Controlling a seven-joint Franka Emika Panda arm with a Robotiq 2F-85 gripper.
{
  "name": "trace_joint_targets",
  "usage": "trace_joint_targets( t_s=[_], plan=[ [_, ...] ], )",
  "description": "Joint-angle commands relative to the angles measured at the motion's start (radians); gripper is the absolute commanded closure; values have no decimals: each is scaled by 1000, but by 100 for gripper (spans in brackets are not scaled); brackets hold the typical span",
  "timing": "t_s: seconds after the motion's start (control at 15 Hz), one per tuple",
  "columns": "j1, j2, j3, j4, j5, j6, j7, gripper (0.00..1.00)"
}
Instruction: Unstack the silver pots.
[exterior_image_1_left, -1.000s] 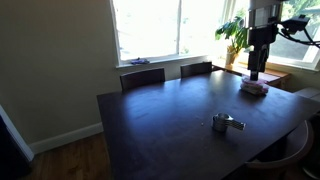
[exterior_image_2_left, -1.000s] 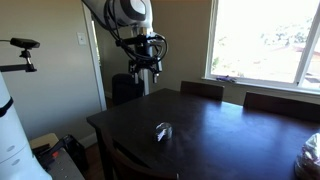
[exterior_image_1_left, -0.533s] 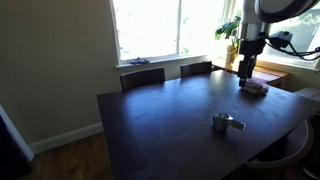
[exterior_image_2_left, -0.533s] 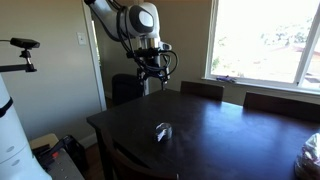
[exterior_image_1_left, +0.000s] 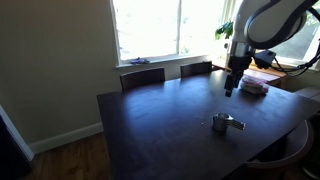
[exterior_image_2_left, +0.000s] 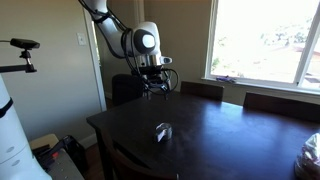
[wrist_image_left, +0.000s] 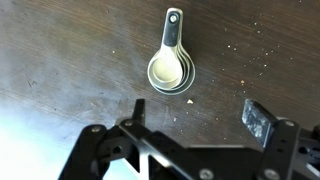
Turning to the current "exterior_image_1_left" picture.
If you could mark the clear plastic food bag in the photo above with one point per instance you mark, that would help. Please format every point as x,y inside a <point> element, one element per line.
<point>255,85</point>

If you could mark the dark wooden chair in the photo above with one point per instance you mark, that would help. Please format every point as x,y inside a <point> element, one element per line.
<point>196,69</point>
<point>293,150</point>
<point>143,78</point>

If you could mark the white door frame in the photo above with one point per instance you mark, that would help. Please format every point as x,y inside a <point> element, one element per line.
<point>16,133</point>

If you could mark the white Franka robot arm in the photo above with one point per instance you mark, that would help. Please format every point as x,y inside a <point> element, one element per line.
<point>276,23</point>

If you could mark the green potted plant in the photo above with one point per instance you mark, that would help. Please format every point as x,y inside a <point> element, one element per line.
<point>225,30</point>

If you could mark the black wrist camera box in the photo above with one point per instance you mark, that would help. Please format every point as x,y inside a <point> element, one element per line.
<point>265,59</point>

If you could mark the white framed window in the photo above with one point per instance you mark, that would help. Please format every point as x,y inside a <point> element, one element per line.
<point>150,26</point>
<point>300,43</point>

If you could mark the wooden side bench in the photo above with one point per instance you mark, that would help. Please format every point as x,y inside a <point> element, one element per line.
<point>266,76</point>

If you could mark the purple object on sill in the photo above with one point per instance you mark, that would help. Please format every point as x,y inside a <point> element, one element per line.
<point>140,61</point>

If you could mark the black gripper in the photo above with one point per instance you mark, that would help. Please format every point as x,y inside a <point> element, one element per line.
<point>240,65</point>

